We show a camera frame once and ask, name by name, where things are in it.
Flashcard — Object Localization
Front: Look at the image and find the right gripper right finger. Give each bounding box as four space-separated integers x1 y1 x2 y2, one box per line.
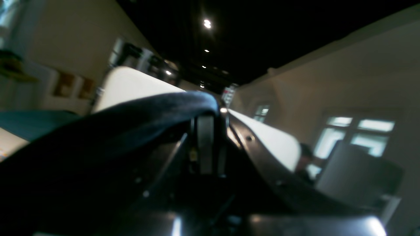
220 108 387 236

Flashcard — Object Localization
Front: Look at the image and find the white board panel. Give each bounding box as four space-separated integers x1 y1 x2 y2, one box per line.
93 66 301 171

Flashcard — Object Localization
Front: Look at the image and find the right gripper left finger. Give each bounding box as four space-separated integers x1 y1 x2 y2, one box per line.
98 118 197 236

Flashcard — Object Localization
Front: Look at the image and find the black t-shirt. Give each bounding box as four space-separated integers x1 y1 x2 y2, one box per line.
0 90 221 236

